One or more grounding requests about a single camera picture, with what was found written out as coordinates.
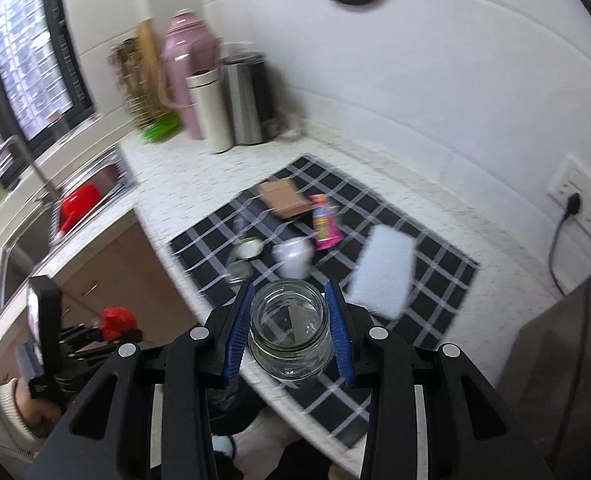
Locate chrome faucet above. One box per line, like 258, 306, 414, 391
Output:
0, 136, 61, 203

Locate metal jar lid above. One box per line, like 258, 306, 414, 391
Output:
235, 236, 264, 261

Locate white wall socket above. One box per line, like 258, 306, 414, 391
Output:
547, 155, 591, 239

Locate person's left hand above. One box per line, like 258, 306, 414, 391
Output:
15, 378, 62, 439

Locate grey appliance at right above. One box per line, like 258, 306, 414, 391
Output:
497, 276, 591, 479

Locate green drip tray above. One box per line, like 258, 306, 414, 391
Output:
142, 112, 182, 143

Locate black framed window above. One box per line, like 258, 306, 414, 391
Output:
0, 0, 96, 157

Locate stainless steel electric kettle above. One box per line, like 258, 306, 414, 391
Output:
222, 52, 282, 145

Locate red bowl in sink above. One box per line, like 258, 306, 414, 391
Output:
58, 183, 102, 235

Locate black white checkered mat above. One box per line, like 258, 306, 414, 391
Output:
168, 154, 480, 450

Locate white shoe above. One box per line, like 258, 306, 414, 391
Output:
212, 436, 237, 460

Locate clear glass jar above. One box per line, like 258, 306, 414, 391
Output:
248, 280, 333, 385

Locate clear plastic bag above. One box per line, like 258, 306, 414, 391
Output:
272, 236, 315, 280

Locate black plug and cable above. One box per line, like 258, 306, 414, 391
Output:
548, 192, 583, 296

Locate pink snack wrapper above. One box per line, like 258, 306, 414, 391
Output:
309, 194, 343, 250

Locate wire utensil rack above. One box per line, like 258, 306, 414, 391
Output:
108, 18, 166, 130

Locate white sponge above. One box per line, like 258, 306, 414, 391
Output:
347, 224, 416, 321

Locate pink thermos jug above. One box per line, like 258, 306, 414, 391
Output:
158, 9, 221, 140

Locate white tumbler bottle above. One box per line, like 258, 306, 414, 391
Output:
186, 70, 234, 154

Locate stainless steel sink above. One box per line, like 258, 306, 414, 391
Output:
0, 145, 135, 316

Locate small clear lid on mat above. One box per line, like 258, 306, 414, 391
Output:
225, 260, 253, 285

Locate brown cardboard piece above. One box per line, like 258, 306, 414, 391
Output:
258, 178, 314, 220

